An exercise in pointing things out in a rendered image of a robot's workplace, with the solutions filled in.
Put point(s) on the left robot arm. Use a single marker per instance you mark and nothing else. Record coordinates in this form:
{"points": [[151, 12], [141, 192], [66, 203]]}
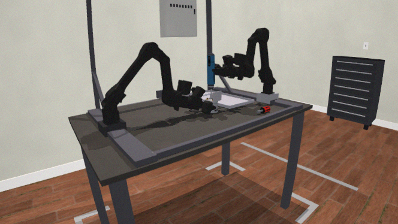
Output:
{"points": [[261, 35]]}

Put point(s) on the red hand nut driver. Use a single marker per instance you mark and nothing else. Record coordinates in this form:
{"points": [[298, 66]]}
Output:
{"points": [[264, 109]]}

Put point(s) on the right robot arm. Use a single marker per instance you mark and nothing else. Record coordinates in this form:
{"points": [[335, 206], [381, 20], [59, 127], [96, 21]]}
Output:
{"points": [[170, 97]]}

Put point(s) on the white metal bracket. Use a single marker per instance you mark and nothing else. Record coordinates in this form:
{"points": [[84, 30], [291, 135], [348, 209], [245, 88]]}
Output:
{"points": [[216, 97]]}

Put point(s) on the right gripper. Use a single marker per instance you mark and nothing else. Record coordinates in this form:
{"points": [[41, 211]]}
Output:
{"points": [[206, 106]]}

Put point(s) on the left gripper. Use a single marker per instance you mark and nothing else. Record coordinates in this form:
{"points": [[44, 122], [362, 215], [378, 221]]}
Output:
{"points": [[224, 71]]}

